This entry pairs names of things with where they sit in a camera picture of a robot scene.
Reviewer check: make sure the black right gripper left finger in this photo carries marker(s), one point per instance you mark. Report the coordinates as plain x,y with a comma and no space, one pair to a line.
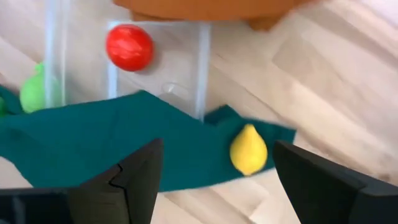
124,193

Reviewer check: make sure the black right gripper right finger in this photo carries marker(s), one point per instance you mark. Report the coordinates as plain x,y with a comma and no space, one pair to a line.
326,199

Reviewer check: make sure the yellow toy lemon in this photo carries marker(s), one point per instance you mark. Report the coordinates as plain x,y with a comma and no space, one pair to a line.
248,152

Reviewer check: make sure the light green toy pear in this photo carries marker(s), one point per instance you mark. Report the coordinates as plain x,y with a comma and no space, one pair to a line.
32,93

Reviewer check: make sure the red toy tomato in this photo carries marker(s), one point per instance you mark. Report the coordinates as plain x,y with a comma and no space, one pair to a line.
129,46

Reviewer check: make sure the clear plastic tupperware container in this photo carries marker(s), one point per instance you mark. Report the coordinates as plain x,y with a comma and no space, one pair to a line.
174,53

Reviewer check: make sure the teal cloth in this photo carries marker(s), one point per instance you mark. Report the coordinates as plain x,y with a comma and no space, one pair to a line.
93,140

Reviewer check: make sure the orange cloth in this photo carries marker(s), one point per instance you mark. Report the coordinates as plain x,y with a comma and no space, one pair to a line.
202,9

